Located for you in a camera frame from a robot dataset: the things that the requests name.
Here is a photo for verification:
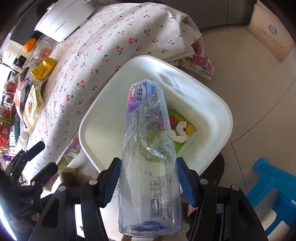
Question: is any white plastic bin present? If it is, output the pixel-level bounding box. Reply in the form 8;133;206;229
79;55;233;193

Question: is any clear glass jar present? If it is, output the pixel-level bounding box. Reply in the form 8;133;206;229
33;40;52;62

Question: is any cardboard box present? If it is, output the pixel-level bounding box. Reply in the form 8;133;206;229
248;3;295;63

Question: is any white electric cooking pot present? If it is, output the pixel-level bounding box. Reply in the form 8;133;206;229
34;0;96;42

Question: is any yellow wrapper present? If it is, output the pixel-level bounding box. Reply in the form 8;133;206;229
183;122;197;136

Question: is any green packet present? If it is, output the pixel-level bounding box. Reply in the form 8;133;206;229
168;108;197;153

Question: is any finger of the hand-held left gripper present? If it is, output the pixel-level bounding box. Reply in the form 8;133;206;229
5;141;45;179
14;162;58;193

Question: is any clear plastic bottle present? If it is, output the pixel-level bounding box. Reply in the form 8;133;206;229
117;79;184;239

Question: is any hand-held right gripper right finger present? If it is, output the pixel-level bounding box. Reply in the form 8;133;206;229
176;157;269;241

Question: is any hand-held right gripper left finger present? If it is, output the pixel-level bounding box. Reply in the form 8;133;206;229
28;157;122;241

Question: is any large orange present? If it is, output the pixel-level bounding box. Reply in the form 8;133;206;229
23;38;37;53

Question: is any beige snack bag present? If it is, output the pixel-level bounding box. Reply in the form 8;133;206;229
23;85;44;133

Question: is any cherry print tablecloth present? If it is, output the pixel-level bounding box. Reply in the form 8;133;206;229
14;0;203;183

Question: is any crumpled white tissue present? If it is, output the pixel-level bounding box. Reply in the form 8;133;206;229
169;120;191;143

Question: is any blue plastic stool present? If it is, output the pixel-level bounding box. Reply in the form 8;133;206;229
245;158;296;237

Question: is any floral cloth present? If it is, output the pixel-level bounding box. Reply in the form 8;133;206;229
171;38;215;81

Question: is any grey refrigerator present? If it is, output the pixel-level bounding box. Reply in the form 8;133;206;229
183;0;257;29

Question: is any white kitchen appliance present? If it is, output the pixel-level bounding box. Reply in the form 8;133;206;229
2;39;23;67

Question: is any white and red packet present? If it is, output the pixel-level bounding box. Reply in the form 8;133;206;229
13;79;31;112

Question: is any yellow snack packet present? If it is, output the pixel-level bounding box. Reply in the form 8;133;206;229
31;57;58;81

